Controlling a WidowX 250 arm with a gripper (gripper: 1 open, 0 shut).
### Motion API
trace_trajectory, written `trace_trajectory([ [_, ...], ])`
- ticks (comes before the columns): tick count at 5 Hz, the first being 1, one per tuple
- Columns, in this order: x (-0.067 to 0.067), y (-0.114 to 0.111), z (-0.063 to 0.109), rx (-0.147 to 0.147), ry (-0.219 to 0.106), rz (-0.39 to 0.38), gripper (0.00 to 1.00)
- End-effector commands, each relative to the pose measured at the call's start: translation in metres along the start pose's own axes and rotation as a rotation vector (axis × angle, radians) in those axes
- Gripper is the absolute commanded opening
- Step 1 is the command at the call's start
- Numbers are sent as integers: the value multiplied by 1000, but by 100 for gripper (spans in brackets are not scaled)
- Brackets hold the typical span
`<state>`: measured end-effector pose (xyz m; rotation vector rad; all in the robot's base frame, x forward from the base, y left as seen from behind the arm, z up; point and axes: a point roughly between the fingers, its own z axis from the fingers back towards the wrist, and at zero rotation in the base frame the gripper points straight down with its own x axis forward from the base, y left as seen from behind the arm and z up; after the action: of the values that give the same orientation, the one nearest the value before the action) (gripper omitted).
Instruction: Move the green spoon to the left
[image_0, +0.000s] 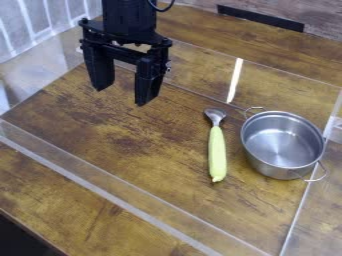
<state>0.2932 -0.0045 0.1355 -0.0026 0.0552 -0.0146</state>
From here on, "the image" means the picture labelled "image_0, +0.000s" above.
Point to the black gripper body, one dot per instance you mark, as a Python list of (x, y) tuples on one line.
[(124, 35)]

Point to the black bar on table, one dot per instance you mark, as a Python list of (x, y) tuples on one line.
[(260, 18)]

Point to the stainless steel pot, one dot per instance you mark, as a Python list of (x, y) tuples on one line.
[(283, 145)]

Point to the clear acrylic enclosure panel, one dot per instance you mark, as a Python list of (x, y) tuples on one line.
[(188, 228)]

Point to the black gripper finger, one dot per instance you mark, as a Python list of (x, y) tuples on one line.
[(148, 78), (99, 65)]

